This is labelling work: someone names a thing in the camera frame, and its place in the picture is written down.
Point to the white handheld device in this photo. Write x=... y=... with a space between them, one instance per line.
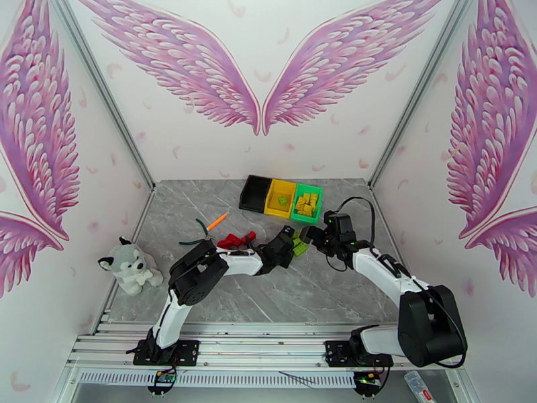
x=417 y=385

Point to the small circuit board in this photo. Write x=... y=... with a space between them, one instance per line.
x=163 y=377
x=369 y=378

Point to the grey husky plush toy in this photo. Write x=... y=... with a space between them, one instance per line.
x=130 y=265

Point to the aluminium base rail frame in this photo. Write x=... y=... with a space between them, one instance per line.
x=260 y=343

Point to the yellow plastic bin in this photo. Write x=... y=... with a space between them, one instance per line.
x=280 y=211

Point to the yellow curved lego brick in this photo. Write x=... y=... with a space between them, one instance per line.
x=302 y=202

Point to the orange marker pen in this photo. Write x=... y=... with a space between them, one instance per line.
x=218 y=221

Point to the black plastic bin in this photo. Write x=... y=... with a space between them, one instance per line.
x=254 y=192

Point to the aluminium frame post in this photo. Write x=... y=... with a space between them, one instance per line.
x=420 y=91
x=119 y=120

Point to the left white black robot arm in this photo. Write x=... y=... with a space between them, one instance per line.
x=243 y=263

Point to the red curved lego brick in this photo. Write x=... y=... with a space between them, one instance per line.
x=225 y=241

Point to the green plastic bin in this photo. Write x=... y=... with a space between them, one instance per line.
x=308 y=220

